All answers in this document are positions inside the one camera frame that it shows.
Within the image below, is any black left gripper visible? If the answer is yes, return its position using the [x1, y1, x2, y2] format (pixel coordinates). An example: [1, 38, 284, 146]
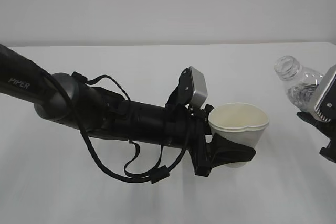
[169, 104, 256, 177]

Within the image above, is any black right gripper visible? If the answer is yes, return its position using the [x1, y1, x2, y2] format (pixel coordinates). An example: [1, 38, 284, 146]
[296, 111, 336, 163]

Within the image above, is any white paper cup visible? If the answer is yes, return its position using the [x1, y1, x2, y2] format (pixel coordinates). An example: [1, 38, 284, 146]
[207, 102, 270, 169]

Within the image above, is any clear plastic water bottle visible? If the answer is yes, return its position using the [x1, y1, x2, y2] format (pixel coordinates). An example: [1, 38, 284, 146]
[274, 56, 323, 112]

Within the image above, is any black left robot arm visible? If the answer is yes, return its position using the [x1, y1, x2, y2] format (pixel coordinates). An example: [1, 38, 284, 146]
[1, 46, 256, 184]

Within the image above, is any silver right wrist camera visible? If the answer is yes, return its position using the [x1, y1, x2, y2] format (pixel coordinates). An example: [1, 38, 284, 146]
[312, 65, 335, 123]

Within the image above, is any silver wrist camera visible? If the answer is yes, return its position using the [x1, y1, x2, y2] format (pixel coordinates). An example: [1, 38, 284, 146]
[177, 66, 208, 108]
[312, 65, 335, 123]

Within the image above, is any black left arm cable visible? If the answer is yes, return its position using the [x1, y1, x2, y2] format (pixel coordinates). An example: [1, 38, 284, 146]
[39, 71, 191, 185]

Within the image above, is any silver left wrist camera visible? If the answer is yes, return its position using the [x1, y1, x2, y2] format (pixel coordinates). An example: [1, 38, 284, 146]
[177, 66, 208, 108]

